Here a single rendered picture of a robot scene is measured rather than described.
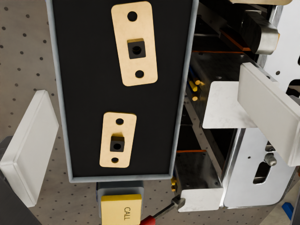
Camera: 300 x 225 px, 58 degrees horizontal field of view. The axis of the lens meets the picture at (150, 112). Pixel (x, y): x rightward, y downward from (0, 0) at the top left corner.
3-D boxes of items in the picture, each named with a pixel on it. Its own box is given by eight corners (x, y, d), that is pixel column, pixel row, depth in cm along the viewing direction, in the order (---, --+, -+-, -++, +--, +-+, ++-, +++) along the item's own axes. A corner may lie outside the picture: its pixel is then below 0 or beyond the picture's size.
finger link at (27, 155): (36, 207, 13) (20, 210, 13) (59, 126, 19) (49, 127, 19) (14, 162, 12) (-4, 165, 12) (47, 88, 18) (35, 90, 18)
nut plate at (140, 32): (157, 81, 30) (159, 85, 29) (123, 85, 30) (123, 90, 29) (150, 0, 25) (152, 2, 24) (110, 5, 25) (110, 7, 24)
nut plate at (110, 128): (128, 166, 36) (128, 172, 35) (99, 164, 35) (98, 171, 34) (136, 113, 32) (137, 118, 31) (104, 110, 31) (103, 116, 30)
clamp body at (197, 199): (182, 119, 90) (218, 210, 59) (147, 119, 88) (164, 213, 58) (185, 100, 86) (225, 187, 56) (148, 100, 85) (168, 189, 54)
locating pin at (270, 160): (268, 156, 63) (277, 168, 60) (260, 156, 63) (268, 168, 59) (270, 149, 62) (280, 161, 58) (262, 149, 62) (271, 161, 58)
